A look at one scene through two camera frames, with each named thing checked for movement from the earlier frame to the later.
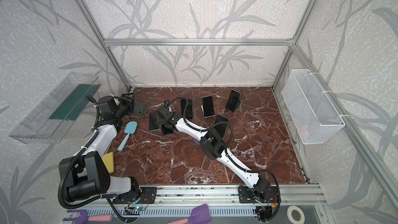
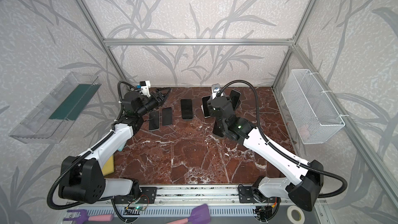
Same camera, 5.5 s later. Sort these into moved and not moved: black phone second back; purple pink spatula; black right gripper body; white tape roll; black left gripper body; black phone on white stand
Moved: black right gripper body; black left gripper body
Not moved: black phone on white stand; black phone second back; white tape roll; purple pink spatula
